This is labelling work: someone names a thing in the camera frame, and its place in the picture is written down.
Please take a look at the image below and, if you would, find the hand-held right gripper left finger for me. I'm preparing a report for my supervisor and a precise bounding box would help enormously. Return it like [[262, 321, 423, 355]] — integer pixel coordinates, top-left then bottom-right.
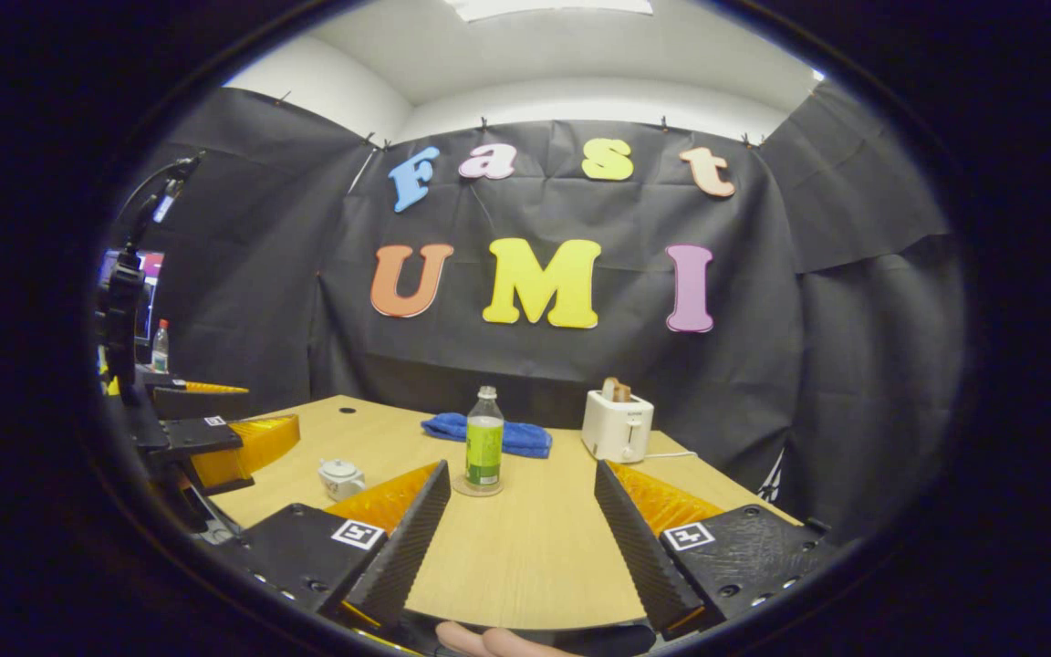
[[215, 459, 453, 635]]

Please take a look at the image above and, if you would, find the green label water bottle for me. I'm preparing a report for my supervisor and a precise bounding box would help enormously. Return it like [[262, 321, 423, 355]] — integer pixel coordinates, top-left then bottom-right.
[[465, 386, 505, 492]]

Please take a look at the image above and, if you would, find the white teacup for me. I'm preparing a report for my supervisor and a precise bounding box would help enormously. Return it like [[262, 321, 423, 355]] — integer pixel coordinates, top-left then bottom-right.
[[318, 467, 368, 502]]

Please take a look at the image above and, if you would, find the black backdrop cloth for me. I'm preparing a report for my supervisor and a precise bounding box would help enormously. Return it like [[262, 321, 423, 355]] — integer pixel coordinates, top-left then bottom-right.
[[110, 80, 969, 548]]

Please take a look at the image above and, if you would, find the blue towel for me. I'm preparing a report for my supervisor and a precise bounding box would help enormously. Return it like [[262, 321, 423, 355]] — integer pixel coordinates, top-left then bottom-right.
[[421, 412, 554, 460]]

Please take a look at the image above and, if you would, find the white toaster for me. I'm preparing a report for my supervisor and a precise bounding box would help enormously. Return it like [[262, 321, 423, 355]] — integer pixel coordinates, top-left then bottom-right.
[[581, 390, 655, 464]]

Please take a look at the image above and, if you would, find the white patterned dark object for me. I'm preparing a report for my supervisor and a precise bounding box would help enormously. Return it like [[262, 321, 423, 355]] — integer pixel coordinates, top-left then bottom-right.
[[756, 445, 788, 505]]

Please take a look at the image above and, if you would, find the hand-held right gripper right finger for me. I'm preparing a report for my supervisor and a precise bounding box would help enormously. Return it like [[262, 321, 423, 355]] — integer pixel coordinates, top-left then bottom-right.
[[593, 459, 844, 641]]

